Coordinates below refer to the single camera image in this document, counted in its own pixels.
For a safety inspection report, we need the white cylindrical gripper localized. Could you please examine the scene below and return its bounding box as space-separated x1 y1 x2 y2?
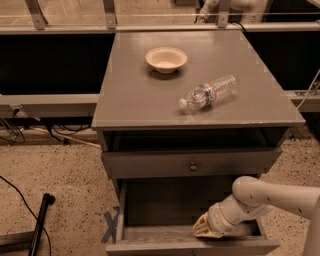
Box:
193 196 253 239

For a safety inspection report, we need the grey drawer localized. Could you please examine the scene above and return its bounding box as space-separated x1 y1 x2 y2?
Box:
102 147 282 179
106 176 279 256

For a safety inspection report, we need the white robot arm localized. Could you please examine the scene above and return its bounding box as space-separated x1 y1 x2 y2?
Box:
193 176 320 256

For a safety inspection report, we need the grey top drawer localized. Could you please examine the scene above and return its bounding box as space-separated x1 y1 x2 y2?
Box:
102 147 282 179

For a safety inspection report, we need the grey wooden drawer cabinet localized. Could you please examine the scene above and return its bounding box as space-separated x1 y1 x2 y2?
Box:
91 30 306 191

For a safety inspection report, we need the blue tape cross mark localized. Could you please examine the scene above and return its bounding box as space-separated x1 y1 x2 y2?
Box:
101 206 120 243

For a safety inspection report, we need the clear plastic water bottle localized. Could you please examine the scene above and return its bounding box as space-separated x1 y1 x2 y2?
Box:
179 75 239 112

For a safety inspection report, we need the black metal stand leg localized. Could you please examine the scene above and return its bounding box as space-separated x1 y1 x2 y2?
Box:
0 192 57 256

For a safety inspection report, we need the white paper bowl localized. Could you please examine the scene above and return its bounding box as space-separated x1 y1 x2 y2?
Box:
145 47 188 74

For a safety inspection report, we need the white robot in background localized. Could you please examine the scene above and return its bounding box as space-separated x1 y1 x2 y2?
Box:
197 0 273 24

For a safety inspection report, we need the white cable at right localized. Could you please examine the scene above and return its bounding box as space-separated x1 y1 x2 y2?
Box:
295 69 320 111

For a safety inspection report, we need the black floor cable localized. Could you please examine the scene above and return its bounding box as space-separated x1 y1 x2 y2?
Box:
0 174 53 256

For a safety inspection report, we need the grey metal rail frame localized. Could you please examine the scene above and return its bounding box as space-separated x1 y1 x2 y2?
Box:
0 0 320 119

